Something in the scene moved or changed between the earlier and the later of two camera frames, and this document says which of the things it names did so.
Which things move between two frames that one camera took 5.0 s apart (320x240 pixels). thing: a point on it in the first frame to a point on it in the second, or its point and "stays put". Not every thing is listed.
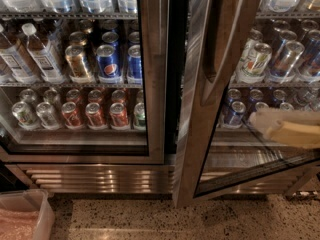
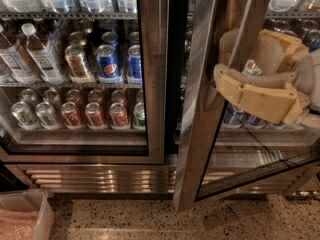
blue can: [260, 105] to [254, 122]
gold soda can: [78, 68] stays put
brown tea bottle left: [14, 61] stays put
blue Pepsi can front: [108, 64] stays put
